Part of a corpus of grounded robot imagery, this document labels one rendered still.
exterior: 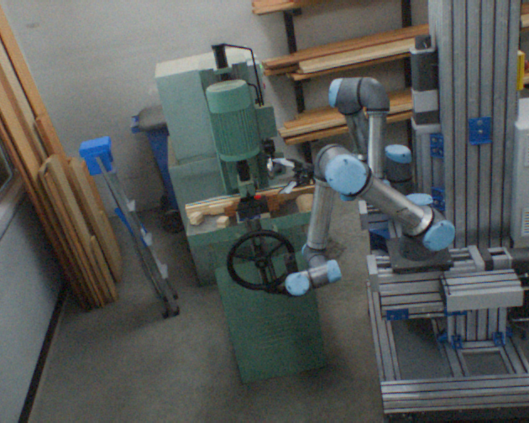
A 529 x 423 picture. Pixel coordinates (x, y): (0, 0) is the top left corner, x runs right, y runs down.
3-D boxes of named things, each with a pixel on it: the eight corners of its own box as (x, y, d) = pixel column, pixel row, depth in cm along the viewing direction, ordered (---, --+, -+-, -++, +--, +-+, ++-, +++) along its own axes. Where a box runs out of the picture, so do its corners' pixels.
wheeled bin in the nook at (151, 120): (162, 240, 425) (127, 125, 382) (160, 212, 473) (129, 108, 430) (239, 220, 432) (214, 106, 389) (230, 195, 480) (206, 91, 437)
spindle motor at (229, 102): (221, 165, 225) (205, 94, 211) (220, 151, 241) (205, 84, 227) (261, 157, 226) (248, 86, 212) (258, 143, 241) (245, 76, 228)
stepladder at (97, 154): (158, 323, 330) (76, 153, 276) (156, 300, 353) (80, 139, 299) (182, 314, 331) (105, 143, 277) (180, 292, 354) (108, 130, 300)
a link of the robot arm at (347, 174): (445, 215, 193) (332, 138, 172) (466, 233, 179) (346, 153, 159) (424, 240, 196) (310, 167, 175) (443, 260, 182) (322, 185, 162)
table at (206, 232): (189, 258, 224) (185, 247, 221) (190, 226, 251) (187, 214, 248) (328, 230, 225) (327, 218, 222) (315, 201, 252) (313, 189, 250)
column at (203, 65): (228, 213, 265) (196, 70, 233) (227, 195, 285) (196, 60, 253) (273, 204, 266) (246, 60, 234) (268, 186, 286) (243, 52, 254)
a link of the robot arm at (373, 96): (396, 76, 212) (392, 196, 222) (370, 77, 217) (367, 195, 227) (387, 75, 202) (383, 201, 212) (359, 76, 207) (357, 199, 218)
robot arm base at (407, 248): (434, 237, 210) (433, 216, 206) (442, 258, 197) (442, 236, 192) (395, 242, 212) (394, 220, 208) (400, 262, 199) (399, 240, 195)
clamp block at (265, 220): (240, 242, 223) (236, 223, 219) (238, 227, 235) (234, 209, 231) (274, 235, 223) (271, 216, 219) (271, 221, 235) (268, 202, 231)
